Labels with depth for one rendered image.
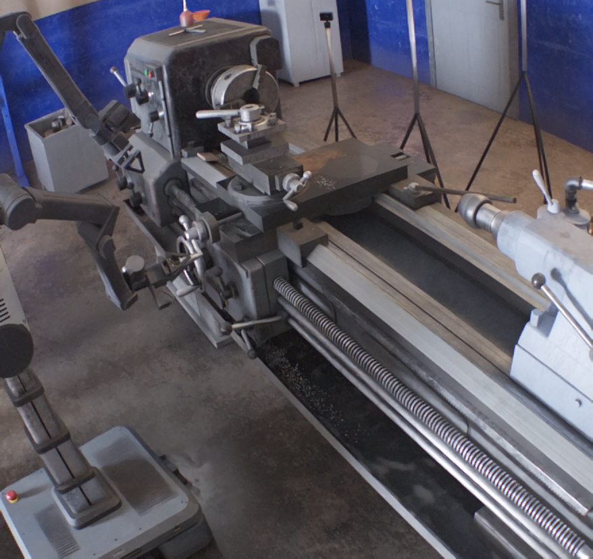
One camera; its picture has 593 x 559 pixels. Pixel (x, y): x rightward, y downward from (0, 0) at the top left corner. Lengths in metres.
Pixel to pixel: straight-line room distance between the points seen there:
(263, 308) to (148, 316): 1.28
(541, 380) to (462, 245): 0.64
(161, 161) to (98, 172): 2.00
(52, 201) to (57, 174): 3.21
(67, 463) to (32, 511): 0.36
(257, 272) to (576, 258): 1.02
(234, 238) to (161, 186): 0.82
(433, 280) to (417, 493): 0.66
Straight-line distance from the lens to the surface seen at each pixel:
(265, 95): 2.48
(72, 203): 1.38
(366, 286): 1.71
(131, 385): 2.82
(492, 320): 1.80
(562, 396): 1.36
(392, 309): 1.63
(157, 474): 2.09
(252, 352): 1.97
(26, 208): 1.23
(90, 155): 4.59
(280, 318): 2.00
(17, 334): 1.52
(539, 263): 1.35
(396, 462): 1.83
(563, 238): 1.36
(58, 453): 1.84
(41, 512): 2.14
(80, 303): 3.45
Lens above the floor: 1.85
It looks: 35 degrees down
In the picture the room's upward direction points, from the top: 7 degrees counter-clockwise
